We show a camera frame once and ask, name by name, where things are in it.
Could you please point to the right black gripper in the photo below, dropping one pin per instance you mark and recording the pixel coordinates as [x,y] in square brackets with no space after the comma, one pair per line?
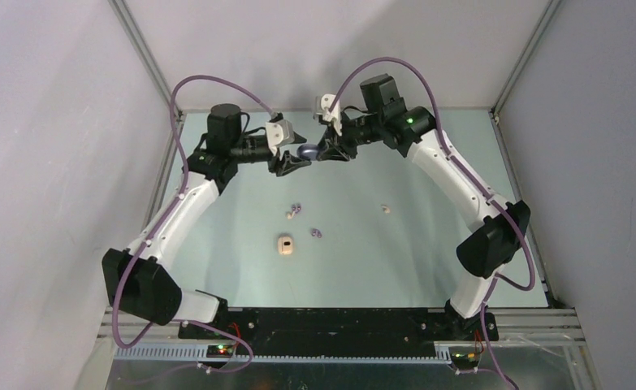
[330,150]

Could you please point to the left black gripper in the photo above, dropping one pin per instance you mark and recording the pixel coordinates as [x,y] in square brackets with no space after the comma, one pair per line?
[288,163]

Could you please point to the purple earbud charging case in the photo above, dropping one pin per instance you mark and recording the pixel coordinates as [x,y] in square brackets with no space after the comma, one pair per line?
[310,152]

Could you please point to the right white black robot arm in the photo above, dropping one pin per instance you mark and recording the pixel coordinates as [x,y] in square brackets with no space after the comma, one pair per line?
[497,226]

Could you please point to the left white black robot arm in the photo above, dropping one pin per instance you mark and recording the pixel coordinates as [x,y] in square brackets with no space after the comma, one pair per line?
[138,278]

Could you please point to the beige earbud charging case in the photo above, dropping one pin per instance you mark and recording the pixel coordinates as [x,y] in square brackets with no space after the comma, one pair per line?
[285,245]

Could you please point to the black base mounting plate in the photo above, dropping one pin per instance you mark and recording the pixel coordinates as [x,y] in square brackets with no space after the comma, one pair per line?
[345,332]

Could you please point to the left circuit board with LEDs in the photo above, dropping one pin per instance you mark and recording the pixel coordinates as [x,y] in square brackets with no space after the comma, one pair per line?
[220,351]

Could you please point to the circuit board with leds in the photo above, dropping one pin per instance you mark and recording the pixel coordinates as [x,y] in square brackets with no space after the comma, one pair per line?
[220,351]
[465,361]

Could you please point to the right circuit board with LEDs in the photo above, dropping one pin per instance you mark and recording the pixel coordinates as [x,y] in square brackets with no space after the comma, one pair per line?
[465,361]

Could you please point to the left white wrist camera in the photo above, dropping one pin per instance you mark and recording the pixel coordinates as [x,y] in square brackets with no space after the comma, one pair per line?
[279,131]

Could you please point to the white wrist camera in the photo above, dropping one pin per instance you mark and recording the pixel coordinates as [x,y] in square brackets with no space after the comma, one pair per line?
[279,131]
[327,111]

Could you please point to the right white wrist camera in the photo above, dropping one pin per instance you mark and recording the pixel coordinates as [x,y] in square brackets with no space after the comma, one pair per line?
[327,111]

